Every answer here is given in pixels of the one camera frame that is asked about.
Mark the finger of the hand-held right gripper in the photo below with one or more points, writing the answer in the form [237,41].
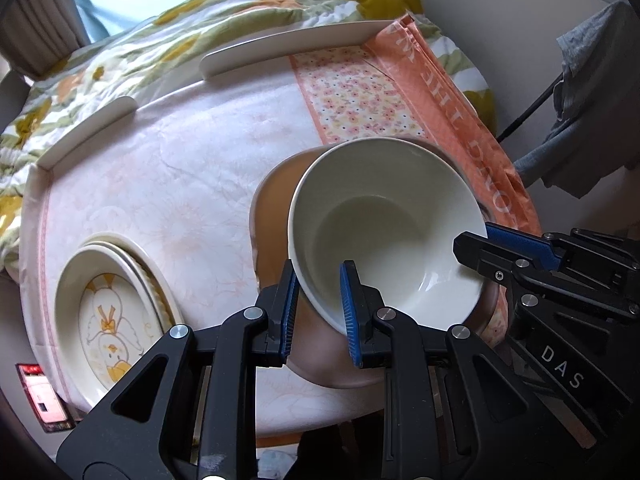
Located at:
[480,252]
[520,245]

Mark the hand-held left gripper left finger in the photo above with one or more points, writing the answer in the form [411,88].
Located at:
[290,310]

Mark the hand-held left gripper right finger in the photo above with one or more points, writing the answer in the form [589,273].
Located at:
[350,310]

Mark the round cream bowl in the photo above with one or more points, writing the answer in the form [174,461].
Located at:
[380,230]

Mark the pink square bowl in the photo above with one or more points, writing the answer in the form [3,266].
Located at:
[275,210]

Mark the plain white plate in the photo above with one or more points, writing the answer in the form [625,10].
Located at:
[141,272]

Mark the yellow patterned cream plate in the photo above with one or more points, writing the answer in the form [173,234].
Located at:
[172,305]

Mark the grey clothing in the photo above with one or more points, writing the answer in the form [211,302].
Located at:
[590,110]

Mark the duck print plate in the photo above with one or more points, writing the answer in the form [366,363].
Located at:
[100,320]

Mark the red screen tablet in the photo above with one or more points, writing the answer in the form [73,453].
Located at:
[45,400]

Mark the floral blanket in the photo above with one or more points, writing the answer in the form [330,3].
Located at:
[150,45]

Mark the grey brown curtain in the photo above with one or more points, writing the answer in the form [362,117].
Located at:
[40,25]

